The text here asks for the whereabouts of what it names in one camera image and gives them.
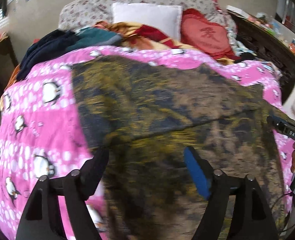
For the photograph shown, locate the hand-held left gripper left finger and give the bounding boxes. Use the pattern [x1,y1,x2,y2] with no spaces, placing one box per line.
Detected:
[15,149,110,240]

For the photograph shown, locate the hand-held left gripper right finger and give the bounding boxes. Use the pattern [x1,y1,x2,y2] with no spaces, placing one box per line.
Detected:
[183,146,280,240]

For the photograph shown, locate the brown camouflage patterned garment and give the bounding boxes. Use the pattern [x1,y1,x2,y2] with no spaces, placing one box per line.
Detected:
[71,55,292,240]

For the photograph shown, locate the navy blue clothes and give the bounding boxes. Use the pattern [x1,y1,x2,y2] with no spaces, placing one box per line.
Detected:
[19,29,81,79]

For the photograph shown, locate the pink penguin print blanket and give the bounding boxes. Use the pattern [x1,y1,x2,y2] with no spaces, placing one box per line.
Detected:
[0,45,295,240]

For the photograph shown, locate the red heart cushion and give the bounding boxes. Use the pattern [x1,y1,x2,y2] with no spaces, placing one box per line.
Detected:
[180,8,236,61]

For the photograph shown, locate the teal cloth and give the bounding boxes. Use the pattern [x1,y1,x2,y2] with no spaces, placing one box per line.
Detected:
[75,26,124,47]

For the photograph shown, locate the dark wooden side table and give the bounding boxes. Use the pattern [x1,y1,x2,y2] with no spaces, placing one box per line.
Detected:
[0,34,19,133]

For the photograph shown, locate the red and gold blanket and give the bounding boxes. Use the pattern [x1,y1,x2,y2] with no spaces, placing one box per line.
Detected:
[95,21,188,53]

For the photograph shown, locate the white pillow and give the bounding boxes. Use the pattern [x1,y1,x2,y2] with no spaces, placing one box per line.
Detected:
[111,2,184,42]

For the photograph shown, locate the black cable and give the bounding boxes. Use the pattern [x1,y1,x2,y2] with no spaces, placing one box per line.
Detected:
[272,191,295,233]

